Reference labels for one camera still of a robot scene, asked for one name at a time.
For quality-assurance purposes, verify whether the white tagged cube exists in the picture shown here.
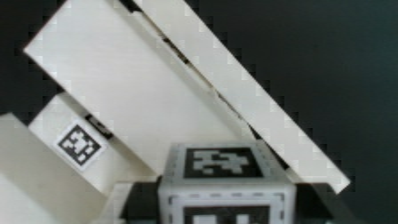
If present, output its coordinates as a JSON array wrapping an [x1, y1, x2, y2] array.
[[158, 141, 296, 224]]

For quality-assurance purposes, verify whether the white chair back frame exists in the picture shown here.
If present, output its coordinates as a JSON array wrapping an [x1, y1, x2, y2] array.
[[0, 0, 349, 224]]

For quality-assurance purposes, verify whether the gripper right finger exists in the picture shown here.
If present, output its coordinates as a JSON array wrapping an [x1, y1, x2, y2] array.
[[293, 183, 362, 224]]

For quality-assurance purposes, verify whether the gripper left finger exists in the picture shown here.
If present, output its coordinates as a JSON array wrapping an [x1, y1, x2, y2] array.
[[86, 179, 163, 224]]

